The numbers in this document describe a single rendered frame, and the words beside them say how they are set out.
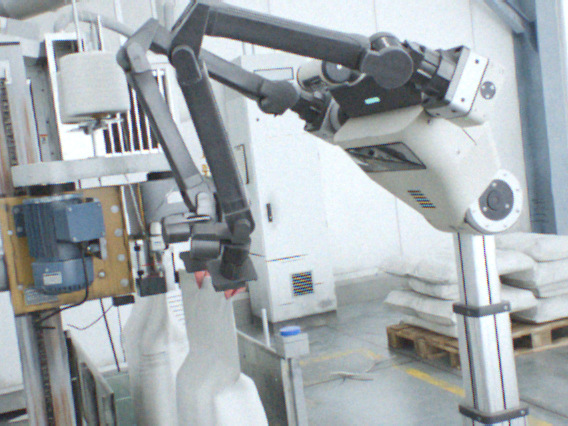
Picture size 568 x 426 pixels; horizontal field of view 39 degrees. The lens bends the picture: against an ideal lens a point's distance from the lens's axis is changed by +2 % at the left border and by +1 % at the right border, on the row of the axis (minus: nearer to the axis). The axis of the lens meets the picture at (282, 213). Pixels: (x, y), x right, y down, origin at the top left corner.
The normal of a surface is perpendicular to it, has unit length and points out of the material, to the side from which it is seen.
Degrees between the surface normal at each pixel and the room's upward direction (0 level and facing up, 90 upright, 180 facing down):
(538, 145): 90
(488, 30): 90
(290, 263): 90
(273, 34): 115
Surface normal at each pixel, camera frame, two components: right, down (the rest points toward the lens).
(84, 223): 0.72, -0.04
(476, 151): 0.69, 0.39
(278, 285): 0.37, 0.02
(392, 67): 0.11, 0.51
